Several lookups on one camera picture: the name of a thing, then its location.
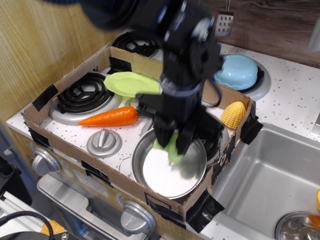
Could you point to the silver sink basin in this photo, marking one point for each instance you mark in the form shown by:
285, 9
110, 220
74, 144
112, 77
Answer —
276, 174

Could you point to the silver oven door handle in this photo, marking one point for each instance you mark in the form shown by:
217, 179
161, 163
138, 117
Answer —
88, 221

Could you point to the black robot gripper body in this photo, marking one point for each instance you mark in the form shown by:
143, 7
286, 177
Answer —
173, 104

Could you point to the yellow toy corn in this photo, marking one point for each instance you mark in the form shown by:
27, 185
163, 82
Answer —
233, 115

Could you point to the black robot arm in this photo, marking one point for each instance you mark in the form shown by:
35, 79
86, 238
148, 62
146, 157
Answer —
191, 55

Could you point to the silver oven knob right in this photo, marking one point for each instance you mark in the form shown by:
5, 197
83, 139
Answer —
135, 219

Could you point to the back left black burner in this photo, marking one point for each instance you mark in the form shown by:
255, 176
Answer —
136, 42

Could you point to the silver stove knob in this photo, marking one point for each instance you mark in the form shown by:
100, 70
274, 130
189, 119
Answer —
133, 102
104, 143

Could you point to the back right black burner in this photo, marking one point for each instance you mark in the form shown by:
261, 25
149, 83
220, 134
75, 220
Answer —
262, 85

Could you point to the light green plastic plate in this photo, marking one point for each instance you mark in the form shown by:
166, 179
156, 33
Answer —
129, 84

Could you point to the silver metal pan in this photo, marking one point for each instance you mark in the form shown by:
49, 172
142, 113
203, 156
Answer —
151, 167

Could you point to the silver oven knob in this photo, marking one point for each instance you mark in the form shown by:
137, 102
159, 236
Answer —
44, 163
135, 219

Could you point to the silver stove knob middle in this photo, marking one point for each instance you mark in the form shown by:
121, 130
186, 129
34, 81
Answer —
133, 102

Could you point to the black burner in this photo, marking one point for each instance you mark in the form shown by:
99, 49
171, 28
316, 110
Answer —
136, 42
262, 85
212, 138
85, 98

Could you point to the silver oven knob left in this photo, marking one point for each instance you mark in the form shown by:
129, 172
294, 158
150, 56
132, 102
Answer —
44, 163

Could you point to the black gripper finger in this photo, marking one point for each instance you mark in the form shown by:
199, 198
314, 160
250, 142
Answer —
186, 135
164, 130

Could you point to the silver stove knob front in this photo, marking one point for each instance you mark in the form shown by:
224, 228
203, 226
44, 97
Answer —
104, 143

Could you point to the orange toy carrot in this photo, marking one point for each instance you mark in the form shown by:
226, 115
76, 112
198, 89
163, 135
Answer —
116, 117

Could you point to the front left black burner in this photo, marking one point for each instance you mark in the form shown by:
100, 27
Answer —
85, 98

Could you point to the green toy broccoli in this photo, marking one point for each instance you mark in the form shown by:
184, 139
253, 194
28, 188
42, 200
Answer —
170, 148

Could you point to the front right black burner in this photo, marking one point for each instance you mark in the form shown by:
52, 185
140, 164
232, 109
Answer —
212, 138

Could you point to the silver hanging spatula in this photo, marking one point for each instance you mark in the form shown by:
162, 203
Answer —
224, 21

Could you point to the light blue plastic bowl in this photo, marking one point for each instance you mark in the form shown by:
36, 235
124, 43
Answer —
238, 72

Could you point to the orange yellow cloth piece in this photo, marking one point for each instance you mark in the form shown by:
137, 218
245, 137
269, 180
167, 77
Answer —
56, 228

